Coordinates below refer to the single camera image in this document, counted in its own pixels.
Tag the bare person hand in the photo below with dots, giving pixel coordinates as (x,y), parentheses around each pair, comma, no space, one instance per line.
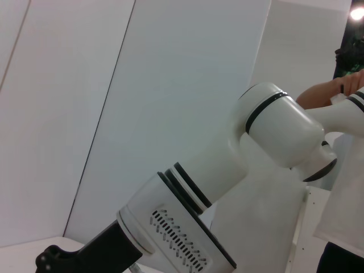
(354,82)

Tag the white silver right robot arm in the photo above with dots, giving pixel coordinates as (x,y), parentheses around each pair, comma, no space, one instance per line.
(270,128)

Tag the dark green black object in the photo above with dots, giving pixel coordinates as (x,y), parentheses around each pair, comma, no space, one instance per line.
(348,59)

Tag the black trousers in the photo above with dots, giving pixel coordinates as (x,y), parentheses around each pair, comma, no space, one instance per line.
(341,261)

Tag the white stand panel with holes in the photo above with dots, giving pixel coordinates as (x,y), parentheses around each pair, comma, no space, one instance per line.
(310,221)

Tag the bare person forearm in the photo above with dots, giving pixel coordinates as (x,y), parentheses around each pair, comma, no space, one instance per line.
(312,96)

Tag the bright round lamp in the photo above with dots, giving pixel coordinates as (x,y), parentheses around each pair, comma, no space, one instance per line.
(358,13)

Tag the white shirt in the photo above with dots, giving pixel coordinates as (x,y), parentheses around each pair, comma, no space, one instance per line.
(347,199)

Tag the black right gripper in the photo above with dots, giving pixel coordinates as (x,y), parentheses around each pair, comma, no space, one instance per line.
(94,256)

